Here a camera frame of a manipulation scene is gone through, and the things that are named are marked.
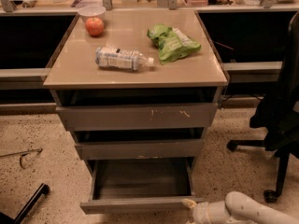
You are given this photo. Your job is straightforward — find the green chip bag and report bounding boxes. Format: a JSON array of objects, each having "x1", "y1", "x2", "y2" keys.
[{"x1": 147, "y1": 24, "x2": 201, "y2": 64}]

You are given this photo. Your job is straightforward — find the grey bottom drawer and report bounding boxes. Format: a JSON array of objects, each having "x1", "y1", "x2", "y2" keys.
[{"x1": 80, "y1": 158, "x2": 201, "y2": 214}]

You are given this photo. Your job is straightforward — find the clear plastic water bottle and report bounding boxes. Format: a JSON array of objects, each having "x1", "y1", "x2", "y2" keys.
[{"x1": 95, "y1": 46, "x2": 156, "y2": 71}]

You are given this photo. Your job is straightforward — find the red apple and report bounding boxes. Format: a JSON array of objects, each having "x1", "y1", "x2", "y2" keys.
[{"x1": 85, "y1": 17, "x2": 105, "y2": 36}]

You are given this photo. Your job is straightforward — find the black office chair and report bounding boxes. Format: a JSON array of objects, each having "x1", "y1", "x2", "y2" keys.
[{"x1": 227, "y1": 12, "x2": 299, "y2": 203}]

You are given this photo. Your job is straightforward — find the grey middle drawer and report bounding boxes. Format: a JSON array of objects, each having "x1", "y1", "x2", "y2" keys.
[{"x1": 75, "y1": 139, "x2": 204, "y2": 160}]

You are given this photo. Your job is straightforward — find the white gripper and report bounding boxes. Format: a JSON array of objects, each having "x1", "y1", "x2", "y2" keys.
[{"x1": 182, "y1": 199, "x2": 229, "y2": 224}]

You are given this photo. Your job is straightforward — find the metal grabber tool on floor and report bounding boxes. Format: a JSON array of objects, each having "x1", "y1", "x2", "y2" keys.
[{"x1": 0, "y1": 148, "x2": 43, "y2": 169}]

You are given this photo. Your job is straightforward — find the grey drawer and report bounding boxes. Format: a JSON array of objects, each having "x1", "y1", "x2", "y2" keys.
[
  {"x1": 57, "y1": 103, "x2": 217, "y2": 131},
  {"x1": 80, "y1": 158, "x2": 201, "y2": 214},
  {"x1": 75, "y1": 139, "x2": 204, "y2": 160}
]

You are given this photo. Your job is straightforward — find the white bowl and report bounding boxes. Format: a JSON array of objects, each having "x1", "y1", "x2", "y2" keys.
[{"x1": 78, "y1": 6, "x2": 107, "y2": 21}]

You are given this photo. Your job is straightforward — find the grey top drawer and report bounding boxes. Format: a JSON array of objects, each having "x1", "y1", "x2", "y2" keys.
[{"x1": 57, "y1": 103, "x2": 217, "y2": 131}]

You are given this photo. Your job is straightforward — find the black chair leg left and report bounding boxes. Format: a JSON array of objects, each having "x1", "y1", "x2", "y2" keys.
[{"x1": 0, "y1": 183, "x2": 50, "y2": 224}]

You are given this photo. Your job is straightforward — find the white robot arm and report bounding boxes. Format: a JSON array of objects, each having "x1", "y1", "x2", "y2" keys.
[{"x1": 182, "y1": 191, "x2": 299, "y2": 224}]

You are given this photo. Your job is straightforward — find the grey drawer cabinet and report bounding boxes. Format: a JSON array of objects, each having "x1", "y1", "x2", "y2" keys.
[{"x1": 42, "y1": 8, "x2": 229, "y2": 185}]

